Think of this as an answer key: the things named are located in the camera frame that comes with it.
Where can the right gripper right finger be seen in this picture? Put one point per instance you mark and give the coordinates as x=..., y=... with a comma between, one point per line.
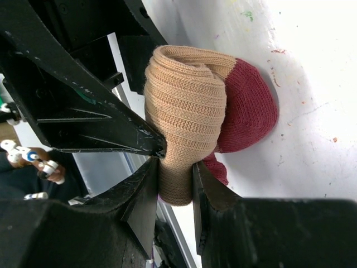
x=232, y=231

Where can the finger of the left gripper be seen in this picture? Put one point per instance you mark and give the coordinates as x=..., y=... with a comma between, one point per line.
x=68, y=108

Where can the tan maroon purple striped sock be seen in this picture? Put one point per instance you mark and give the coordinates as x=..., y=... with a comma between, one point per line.
x=203, y=102

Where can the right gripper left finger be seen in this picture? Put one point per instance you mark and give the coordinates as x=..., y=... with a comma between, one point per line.
x=113, y=229

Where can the operator hand background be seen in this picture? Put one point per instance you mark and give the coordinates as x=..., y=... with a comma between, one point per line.
x=47, y=169

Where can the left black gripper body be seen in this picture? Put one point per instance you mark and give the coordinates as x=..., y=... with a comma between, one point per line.
x=114, y=40

